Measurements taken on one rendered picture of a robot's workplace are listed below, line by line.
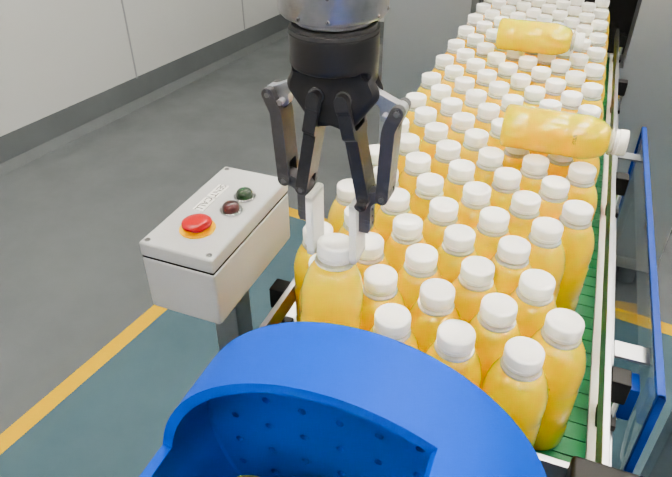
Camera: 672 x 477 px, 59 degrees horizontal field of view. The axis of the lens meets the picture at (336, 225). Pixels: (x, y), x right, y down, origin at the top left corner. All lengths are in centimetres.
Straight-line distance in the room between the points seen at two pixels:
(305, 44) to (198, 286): 35
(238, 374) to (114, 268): 220
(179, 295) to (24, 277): 196
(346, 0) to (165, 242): 39
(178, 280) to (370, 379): 41
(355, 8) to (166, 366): 177
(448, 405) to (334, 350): 8
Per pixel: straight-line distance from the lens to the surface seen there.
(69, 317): 242
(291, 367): 38
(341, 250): 60
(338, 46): 48
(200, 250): 71
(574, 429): 82
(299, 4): 48
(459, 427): 38
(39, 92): 365
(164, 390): 206
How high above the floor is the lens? 151
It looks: 34 degrees down
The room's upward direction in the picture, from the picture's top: straight up
